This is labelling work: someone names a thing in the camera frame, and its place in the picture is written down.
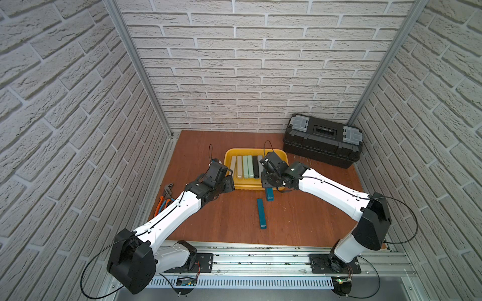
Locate grey pruner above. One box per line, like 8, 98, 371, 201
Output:
258, 155, 264, 171

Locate black folding pruner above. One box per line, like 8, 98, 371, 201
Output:
252, 156, 260, 179

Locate teal pruner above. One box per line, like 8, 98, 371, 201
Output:
257, 198, 267, 230
265, 188, 274, 201

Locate yellow plastic tray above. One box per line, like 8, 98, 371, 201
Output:
224, 148, 272, 190

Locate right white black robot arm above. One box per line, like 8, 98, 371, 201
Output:
259, 152, 391, 272

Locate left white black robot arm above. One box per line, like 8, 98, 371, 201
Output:
107, 159, 235, 294

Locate black plastic toolbox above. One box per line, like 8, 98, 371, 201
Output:
283, 114, 364, 169

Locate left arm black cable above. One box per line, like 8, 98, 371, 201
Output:
78, 142, 217, 300

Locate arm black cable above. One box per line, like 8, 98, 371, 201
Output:
262, 140, 419, 300
78, 142, 217, 300

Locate orange handled pliers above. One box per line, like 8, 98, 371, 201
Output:
154, 183, 174, 217

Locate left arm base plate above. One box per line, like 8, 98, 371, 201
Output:
166, 253, 213, 273

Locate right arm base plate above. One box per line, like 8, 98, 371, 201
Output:
308, 253, 362, 274

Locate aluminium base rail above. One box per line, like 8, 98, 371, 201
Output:
146, 242, 417, 290

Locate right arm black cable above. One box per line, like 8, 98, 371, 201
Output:
262, 140, 419, 300

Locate left aluminium corner post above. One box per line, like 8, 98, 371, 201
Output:
104, 0, 173, 139

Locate aluminium corner post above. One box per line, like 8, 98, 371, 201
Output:
104, 0, 173, 139
346, 0, 429, 126

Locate right aluminium corner post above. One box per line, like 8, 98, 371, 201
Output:
346, 0, 429, 126

